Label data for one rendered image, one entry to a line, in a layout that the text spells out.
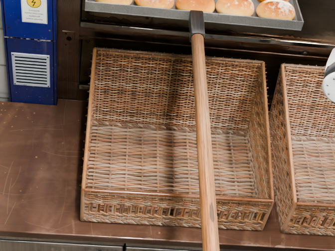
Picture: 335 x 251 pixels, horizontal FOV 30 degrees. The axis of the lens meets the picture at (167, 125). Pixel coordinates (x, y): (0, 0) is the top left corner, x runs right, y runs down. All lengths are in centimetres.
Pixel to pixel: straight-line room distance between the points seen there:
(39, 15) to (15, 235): 65
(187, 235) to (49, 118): 63
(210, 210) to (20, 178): 94
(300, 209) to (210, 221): 75
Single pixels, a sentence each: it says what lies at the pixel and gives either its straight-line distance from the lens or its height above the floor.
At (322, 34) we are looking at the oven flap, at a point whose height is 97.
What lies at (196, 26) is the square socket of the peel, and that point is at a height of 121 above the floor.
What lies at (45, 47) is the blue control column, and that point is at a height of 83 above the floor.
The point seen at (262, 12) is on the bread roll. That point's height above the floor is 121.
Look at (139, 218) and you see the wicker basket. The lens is 185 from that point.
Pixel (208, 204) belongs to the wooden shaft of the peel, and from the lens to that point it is 116.
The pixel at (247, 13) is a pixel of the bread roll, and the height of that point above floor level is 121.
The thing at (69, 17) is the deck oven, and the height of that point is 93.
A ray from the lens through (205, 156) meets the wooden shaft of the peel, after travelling 123.
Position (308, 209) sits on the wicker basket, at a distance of 187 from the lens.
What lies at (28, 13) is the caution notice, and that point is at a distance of 193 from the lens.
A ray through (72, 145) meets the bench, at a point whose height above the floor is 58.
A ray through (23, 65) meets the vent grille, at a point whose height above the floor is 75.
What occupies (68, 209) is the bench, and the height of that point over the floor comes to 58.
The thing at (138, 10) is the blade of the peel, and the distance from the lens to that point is 157.
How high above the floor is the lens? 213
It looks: 47 degrees down
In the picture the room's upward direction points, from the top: 10 degrees clockwise
